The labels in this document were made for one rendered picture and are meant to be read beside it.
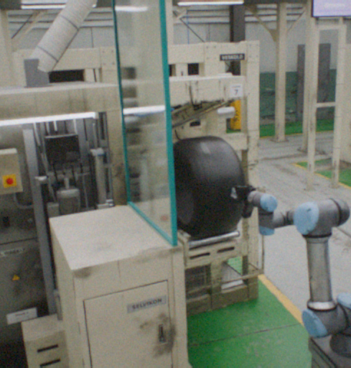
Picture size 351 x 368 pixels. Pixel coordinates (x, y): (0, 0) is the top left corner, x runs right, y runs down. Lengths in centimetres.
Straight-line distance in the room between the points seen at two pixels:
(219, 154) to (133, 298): 107
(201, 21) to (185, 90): 933
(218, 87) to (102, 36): 886
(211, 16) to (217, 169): 992
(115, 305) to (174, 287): 22
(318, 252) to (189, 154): 94
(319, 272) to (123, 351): 79
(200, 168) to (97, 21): 936
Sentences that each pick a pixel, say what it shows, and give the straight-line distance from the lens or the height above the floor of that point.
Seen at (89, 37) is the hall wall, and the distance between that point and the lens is 1145.
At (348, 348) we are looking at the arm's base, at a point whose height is 75.
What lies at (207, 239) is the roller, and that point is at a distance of 253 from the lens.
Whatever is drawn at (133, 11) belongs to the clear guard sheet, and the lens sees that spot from 172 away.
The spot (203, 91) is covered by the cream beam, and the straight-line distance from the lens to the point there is 270.
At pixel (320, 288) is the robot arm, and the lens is 183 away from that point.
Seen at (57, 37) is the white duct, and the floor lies 205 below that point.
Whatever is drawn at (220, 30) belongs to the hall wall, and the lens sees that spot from 1216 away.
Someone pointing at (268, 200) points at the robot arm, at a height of 127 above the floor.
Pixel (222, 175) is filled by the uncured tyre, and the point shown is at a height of 131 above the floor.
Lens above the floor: 191
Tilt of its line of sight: 16 degrees down
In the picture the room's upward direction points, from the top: 3 degrees counter-clockwise
